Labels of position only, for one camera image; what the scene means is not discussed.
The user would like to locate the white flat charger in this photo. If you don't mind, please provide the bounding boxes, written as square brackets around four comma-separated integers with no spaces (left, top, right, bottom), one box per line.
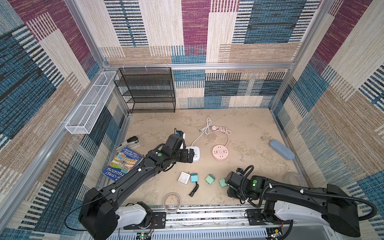
[178,172,191,185]

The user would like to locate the white square power strip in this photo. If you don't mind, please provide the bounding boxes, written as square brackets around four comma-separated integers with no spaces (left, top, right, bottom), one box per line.
[186,146,201,163]

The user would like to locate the white wire mesh basket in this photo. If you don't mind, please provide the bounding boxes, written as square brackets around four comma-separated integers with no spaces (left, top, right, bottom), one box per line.
[65,72,117,135]

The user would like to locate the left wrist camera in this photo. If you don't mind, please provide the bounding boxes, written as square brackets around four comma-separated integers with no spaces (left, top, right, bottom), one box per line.
[175,129,186,150]

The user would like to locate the blue illustrated book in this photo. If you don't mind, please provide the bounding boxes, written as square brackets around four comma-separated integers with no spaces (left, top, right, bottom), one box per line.
[102,148,143,182]

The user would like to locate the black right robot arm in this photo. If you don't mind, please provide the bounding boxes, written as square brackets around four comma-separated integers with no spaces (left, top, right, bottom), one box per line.
[225,165,378,238]

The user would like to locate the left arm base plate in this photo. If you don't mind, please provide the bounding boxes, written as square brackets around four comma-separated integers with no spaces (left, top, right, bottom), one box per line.
[123,212,167,231]

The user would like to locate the blue grey glasses case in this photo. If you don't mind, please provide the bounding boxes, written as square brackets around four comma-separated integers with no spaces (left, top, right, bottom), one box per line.
[269,140,296,161]

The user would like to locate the pink round power strip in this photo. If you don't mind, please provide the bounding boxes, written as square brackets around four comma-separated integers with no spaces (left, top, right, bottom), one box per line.
[212,145,229,162]

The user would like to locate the clear coiled cable ring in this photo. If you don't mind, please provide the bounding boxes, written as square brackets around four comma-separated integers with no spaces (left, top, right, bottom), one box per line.
[163,192,182,214]

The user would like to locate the green charger plug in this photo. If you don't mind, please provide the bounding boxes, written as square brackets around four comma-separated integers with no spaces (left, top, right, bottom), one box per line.
[219,179,228,188]
[205,174,216,185]

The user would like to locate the black wire shelf rack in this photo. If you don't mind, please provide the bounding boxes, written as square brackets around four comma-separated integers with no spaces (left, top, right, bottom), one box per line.
[115,67,176,114]

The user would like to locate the black grey stapler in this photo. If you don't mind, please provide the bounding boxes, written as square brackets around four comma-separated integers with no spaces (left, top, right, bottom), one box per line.
[116,136,140,152]

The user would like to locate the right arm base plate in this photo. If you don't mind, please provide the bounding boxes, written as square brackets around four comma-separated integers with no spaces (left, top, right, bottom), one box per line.
[245,209,291,226]

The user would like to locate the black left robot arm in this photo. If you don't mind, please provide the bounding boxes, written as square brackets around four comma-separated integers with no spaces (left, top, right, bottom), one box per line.
[79,131,194,240]

